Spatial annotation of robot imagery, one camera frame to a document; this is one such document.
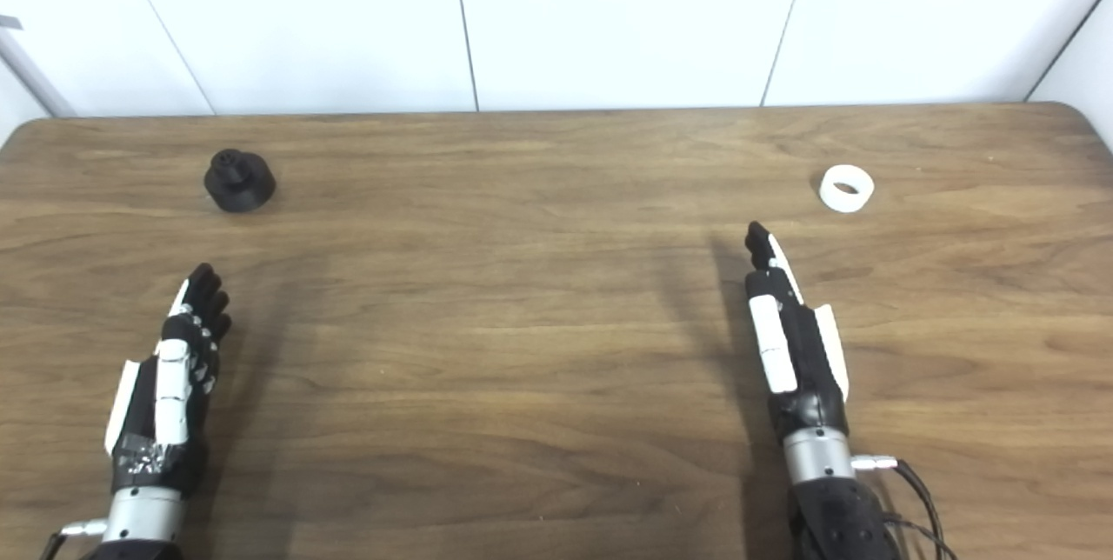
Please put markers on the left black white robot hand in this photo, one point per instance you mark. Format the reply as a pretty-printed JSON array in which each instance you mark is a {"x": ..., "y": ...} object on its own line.
[{"x": 172, "y": 386}]

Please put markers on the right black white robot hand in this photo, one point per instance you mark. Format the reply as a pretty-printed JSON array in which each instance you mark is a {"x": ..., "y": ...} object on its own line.
[{"x": 804, "y": 360}]

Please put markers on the round black plastic part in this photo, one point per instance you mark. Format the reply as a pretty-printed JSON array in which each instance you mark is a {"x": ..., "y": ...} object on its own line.
[{"x": 239, "y": 184}]

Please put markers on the grey wall corner strip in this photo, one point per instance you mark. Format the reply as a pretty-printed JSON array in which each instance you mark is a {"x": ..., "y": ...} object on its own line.
[{"x": 35, "y": 73}]

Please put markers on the small grey wall tag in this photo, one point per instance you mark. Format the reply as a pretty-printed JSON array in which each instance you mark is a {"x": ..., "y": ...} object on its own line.
[{"x": 9, "y": 22}]

